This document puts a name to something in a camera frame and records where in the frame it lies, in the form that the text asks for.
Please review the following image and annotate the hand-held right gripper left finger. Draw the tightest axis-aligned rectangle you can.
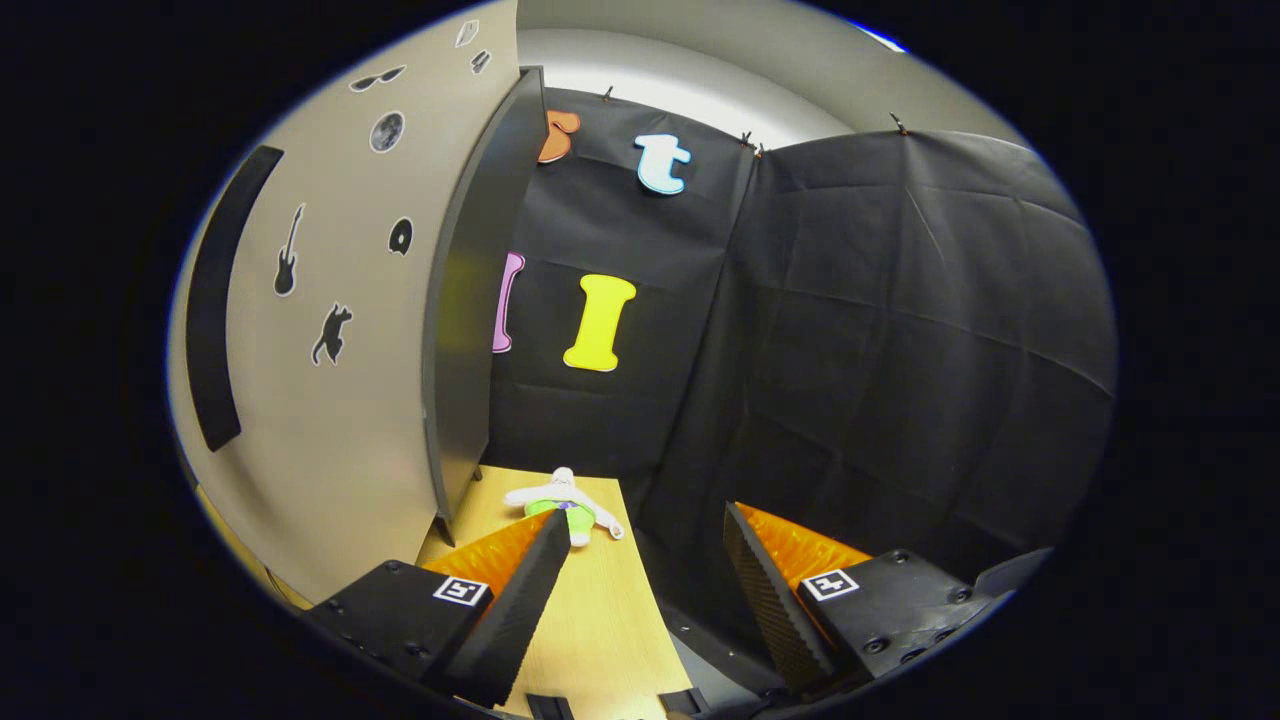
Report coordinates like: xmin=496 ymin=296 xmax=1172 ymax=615
xmin=305 ymin=510 xmax=571 ymax=709

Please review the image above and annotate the beige cabinet door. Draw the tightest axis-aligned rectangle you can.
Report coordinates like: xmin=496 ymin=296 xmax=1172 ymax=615
xmin=168 ymin=0 xmax=521 ymax=606

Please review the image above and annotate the black backdrop cloth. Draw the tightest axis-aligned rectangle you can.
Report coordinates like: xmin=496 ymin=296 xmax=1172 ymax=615
xmin=480 ymin=85 xmax=1119 ymax=621

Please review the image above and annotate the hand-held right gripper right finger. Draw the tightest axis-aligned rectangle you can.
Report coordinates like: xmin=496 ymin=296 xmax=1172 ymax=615
xmin=722 ymin=502 xmax=1001 ymax=696

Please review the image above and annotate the pink starfish plush toy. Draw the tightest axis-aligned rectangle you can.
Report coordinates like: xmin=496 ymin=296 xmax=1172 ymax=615
xmin=503 ymin=467 xmax=626 ymax=548

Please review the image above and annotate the black door handle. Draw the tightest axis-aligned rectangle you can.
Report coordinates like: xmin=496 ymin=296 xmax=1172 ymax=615
xmin=186 ymin=145 xmax=286 ymax=453

